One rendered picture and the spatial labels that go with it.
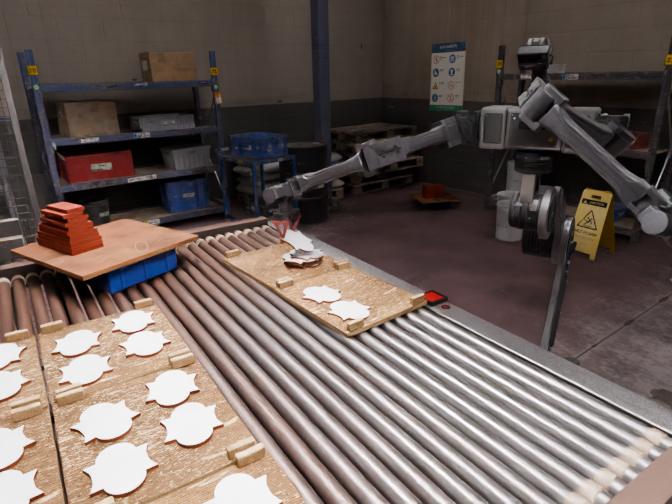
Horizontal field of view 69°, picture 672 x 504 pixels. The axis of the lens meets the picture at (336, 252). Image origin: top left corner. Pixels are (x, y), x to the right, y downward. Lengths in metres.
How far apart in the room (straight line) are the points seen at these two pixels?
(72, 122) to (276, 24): 3.03
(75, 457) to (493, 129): 1.66
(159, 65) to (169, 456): 5.03
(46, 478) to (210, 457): 0.31
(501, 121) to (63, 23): 5.12
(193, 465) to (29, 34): 5.53
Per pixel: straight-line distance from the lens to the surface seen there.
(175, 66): 5.87
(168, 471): 1.09
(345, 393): 1.26
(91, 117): 5.71
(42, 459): 1.23
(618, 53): 6.18
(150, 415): 1.24
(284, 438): 1.14
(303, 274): 1.87
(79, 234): 2.05
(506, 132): 1.97
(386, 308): 1.61
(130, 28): 6.44
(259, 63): 7.04
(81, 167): 5.65
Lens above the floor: 1.66
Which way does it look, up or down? 20 degrees down
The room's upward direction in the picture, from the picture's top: 1 degrees counter-clockwise
